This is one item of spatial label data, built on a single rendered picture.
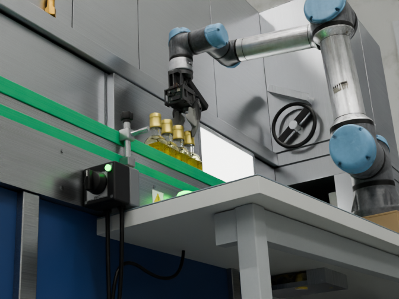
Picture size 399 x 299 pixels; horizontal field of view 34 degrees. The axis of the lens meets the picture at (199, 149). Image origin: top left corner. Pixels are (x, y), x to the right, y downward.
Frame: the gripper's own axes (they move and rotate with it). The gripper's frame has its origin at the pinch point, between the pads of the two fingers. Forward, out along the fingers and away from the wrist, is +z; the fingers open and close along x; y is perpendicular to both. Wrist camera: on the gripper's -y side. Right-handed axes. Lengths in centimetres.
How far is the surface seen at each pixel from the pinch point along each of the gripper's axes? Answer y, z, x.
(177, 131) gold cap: 7.1, 1.4, 0.9
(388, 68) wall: -334, -168, -16
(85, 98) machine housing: 30.1, -5.7, -14.8
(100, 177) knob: 67, 35, 22
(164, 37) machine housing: -11.1, -45.1, -15.1
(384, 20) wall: -334, -211, -13
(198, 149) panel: -24.9, -5.5, -12.1
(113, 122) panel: 21.1, -0.6, -12.0
